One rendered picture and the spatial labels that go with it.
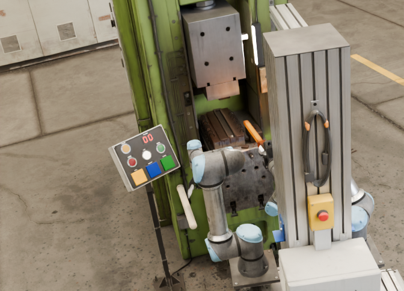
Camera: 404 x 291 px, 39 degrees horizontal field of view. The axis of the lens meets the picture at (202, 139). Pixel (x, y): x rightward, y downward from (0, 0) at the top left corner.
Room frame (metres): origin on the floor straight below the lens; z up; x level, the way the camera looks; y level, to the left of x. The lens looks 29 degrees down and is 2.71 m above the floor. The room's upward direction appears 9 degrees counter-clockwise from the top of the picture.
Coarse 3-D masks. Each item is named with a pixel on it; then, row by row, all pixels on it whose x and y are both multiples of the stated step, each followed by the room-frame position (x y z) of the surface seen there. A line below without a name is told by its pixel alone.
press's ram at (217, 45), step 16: (224, 0) 3.41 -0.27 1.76; (192, 16) 3.18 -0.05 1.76; (208, 16) 3.13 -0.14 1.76; (224, 16) 3.10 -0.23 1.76; (192, 32) 3.07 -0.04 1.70; (208, 32) 3.08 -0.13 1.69; (224, 32) 3.10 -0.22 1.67; (240, 32) 3.11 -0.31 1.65; (192, 48) 3.07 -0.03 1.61; (208, 48) 3.08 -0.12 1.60; (224, 48) 3.09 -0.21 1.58; (240, 48) 3.11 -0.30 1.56; (192, 64) 3.11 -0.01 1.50; (208, 64) 3.09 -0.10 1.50; (224, 64) 3.09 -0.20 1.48; (240, 64) 3.11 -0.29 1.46; (208, 80) 3.08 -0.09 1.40; (224, 80) 3.09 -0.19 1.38
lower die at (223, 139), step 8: (208, 112) 3.49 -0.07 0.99; (224, 112) 3.44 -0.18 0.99; (208, 120) 3.39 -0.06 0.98; (216, 120) 3.35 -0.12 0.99; (232, 120) 3.31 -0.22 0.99; (208, 128) 3.28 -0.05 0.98; (216, 128) 3.24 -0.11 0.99; (224, 128) 3.21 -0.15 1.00; (232, 128) 3.19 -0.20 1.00; (216, 136) 3.15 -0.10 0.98; (224, 136) 3.11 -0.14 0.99; (240, 136) 3.10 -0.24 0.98; (216, 144) 3.08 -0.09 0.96; (224, 144) 3.08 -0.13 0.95; (232, 144) 3.09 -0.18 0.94; (240, 144) 3.10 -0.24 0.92
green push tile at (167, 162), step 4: (168, 156) 2.89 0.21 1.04; (160, 160) 2.87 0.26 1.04; (164, 160) 2.87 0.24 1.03; (168, 160) 2.88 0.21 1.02; (172, 160) 2.89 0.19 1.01; (164, 164) 2.86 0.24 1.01; (168, 164) 2.86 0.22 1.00; (172, 164) 2.87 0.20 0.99; (164, 168) 2.84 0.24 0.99; (168, 168) 2.85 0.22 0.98
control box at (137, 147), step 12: (144, 132) 2.94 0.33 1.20; (156, 132) 2.96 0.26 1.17; (120, 144) 2.84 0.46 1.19; (132, 144) 2.87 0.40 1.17; (144, 144) 2.89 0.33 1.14; (156, 144) 2.92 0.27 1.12; (168, 144) 2.95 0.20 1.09; (120, 156) 2.80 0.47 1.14; (132, 156) 2.83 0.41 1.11; (156, 156) 2.88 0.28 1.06; (120, 168) 2.78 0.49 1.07; (132, 168) 2.78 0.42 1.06; (144, 168) 2.81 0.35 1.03; (132, 180) 2.74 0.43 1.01
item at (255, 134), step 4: (244, 124) 3.01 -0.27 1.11; (248, 124) 2.96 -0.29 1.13; (248, 128) 2.92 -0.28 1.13; (252, 128) 2.90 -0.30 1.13; (252, 132) 2.85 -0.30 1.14; (256, 132) 2.84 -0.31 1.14; (252, 136) 2.84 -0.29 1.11; (256, 136) 2.79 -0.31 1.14; (256, 140) 2.76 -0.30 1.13; (260, 140) 2.74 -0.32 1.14; (264, 140) 2.72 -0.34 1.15; (260, 144) 2.68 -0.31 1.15; (264, 148) 2.63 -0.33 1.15
